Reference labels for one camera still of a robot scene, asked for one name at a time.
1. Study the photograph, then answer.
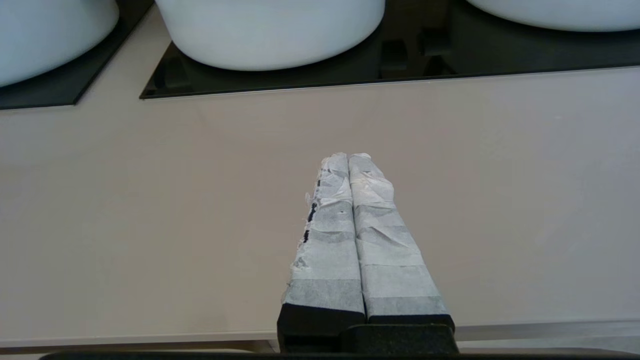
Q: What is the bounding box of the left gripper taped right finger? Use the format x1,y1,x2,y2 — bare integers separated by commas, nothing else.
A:
347,154,456,328

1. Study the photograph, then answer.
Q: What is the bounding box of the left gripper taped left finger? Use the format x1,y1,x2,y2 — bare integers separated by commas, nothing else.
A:
277,152,366,353

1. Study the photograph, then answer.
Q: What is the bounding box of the large white pot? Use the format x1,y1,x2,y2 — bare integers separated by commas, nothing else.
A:
0,0,121,88
155,0,387,72

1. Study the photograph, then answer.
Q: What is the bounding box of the small white pot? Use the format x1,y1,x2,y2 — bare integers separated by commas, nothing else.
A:
467,0,640,33

